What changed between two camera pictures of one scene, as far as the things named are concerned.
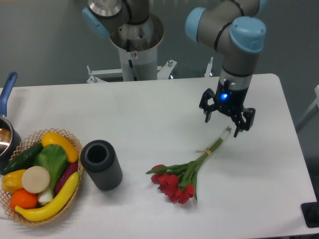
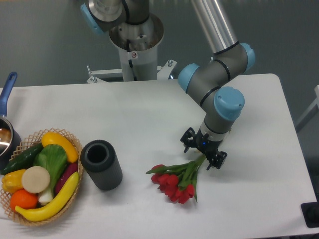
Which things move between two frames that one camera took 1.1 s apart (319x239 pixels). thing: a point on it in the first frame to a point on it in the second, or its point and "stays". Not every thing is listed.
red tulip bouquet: [178, 181] stays
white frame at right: [316, 89] stays
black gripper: [230, 100] to [209, 147]
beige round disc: [36, 179] stays
